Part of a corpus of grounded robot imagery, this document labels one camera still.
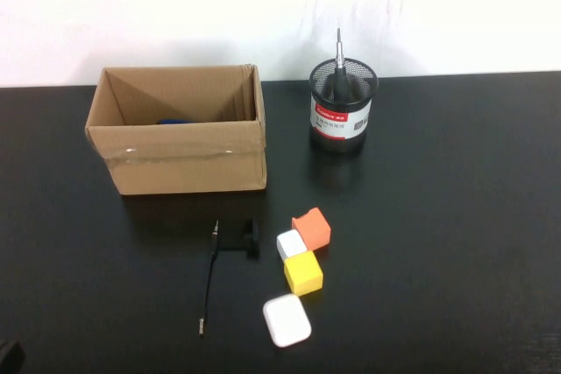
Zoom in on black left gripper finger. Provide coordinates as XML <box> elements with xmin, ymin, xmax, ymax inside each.
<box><xmin>0</xmin><ymin>340</ymin><xmax>25</xmax><ymax>374</ymax></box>

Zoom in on brown cardboard box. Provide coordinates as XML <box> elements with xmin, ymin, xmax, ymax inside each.
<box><xmin>84</xmin><ymin>62</ymin><xmax>268</xmax><ymax>196</ymax></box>

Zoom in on black precision screwdriver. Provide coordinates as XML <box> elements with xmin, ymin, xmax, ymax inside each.
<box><xmin>331</xmin><ymin>27</ymin><xmax>351</xmax><ymax>102</ymax></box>

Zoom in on thin black audio cable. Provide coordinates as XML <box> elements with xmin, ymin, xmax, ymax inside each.
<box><xmin>198</xmin><ymin>220</ymin><xmax>220</xmax><ymax>340</ymax></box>

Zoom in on yellow block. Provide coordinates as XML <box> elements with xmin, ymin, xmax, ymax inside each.
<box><xmin>283</xmin><ymin>251</ymin><xmax>324</xmax><ymax>297</ymax></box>

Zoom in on black mesh pen holder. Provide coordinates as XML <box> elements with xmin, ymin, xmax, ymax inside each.
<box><xmin>309</xmin><ymin>57</ymin><xmax>380</xmax><ymax>154</ymax></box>

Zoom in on white block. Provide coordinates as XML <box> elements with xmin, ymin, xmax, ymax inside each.
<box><xmin>276</xmin><ymin>229</ymin><xmax>308</xmax><ymax>263</ymax></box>

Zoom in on orange block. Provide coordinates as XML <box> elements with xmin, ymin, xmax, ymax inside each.
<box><xmin>291</xmin><ymin>207</ymin><xmax>332</xmax><ymax>252</ymax></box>

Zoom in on white earbuds case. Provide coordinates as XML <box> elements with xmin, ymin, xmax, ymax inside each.
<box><xmin>262</xmin><ymin>293</ymin><xmax>313</xmax><ymax>349</ymax></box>

